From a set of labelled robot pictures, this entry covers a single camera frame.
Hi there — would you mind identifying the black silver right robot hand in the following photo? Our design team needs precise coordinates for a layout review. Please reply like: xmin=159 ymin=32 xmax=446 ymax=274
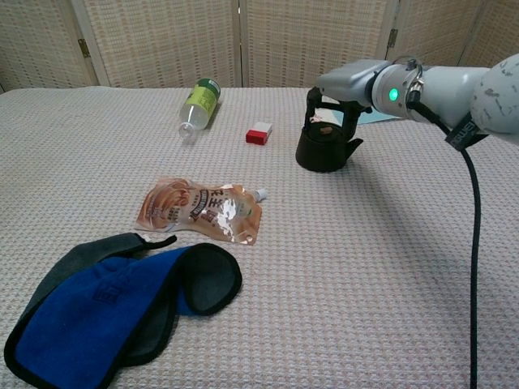
xmin=305 ymin=59 xmax=384 ymax=141

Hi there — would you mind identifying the black teapot lid brown knob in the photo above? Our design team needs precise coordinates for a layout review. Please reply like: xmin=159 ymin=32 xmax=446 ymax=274
xmin=312 ymin=123 xmax=345 ymax=142

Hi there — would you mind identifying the black cast iron teapot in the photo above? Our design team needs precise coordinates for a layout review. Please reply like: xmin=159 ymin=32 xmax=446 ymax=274
xmin=294 ymin=121 xmax=364 ymax=173

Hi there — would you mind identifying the light blue white card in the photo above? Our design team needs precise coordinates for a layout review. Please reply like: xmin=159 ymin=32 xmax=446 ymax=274
xmin=310 ymin=109 xmax=405 ymax=126

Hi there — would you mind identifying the woven folding screen panel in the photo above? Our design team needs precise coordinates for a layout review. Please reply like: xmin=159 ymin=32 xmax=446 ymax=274
xmin=238 ymin=0 xmax=399 ymax=89
xmin=461 ymin=0 xmax=519 ymax=69
xmin=71 ymin=0 xmax=244 ymax=89
xmin=0 ymin=0 xmax=101 ymax=94
xmin=384 ymin=0 xmax=487 ymax=70

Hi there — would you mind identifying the small red white box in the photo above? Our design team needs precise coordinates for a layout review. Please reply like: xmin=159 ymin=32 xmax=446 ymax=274
xmin=245 ymin=121 xmax=273 ymax=146

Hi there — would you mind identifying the clear bottle with green label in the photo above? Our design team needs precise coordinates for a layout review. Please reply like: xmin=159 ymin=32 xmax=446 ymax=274
xmin=178 ymin=77 xmax=222 ymax=139

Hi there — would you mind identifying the orange brown sauce pouch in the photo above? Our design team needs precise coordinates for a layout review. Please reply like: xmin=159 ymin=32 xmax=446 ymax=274
xmin=133 ymin=176 xmax=270 ymax=247

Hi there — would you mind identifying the blue grey fleece cloth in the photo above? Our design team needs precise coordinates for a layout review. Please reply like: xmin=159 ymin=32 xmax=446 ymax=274
xmin=2 ymin=232 xmax=244 ymax=389

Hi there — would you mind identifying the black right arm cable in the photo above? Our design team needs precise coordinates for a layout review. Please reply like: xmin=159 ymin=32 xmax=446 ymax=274
xmin=406 ymin=58 xmax=488 ymax=389

